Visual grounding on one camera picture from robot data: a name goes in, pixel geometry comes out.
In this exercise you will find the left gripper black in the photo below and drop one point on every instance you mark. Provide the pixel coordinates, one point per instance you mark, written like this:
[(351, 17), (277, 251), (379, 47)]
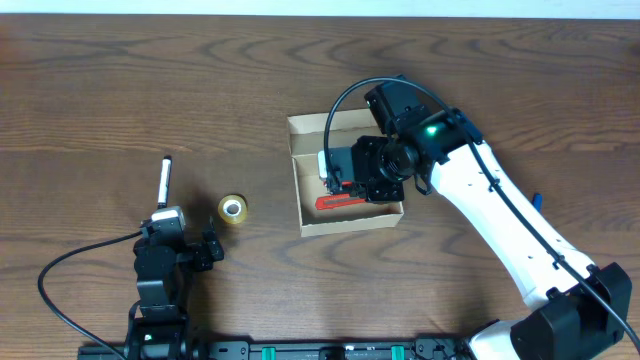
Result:
[(201, 252)]

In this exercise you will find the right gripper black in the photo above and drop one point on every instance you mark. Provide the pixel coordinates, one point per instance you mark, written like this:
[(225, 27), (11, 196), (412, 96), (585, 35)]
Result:
[(382, 191)]

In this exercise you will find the yellow clear tape roll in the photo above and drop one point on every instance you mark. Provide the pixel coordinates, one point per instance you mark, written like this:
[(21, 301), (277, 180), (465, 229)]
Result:
[(233, 209)]

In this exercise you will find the orange utility knife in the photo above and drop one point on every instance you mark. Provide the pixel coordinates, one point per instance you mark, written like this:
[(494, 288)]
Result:
[(336, 201)]

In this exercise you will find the black whiteboard marker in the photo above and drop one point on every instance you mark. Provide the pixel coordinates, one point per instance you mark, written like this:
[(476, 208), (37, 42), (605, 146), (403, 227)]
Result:
[(164, 183)]

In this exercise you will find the blue whiteboard marker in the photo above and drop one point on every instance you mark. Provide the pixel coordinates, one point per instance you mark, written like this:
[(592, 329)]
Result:
[(537, 201)]

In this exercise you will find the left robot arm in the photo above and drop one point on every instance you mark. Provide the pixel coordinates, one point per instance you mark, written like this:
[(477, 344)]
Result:
[(159, 323)]

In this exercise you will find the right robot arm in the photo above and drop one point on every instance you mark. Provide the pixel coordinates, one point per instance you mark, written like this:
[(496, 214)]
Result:
[(576, 309)]

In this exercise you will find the open cardboard box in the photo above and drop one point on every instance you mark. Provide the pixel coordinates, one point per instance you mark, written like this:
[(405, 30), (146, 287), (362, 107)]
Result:
[(305, 142)]

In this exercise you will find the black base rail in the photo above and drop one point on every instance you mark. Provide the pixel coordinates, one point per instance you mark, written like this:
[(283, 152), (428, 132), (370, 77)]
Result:
[(422, 348)]

